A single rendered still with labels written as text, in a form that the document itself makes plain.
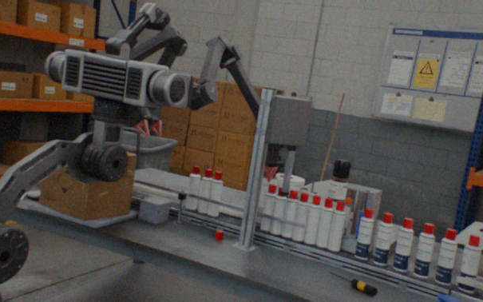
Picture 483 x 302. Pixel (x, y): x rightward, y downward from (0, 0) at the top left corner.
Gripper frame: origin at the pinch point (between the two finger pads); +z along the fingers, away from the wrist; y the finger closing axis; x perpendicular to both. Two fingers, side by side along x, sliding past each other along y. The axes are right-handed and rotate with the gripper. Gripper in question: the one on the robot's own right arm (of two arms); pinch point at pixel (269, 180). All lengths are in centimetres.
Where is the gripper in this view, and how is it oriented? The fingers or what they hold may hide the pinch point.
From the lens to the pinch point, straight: 271.7
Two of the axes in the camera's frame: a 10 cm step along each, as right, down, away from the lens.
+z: -1.3, 9.8, 1.5
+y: -8.8, -1.8, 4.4
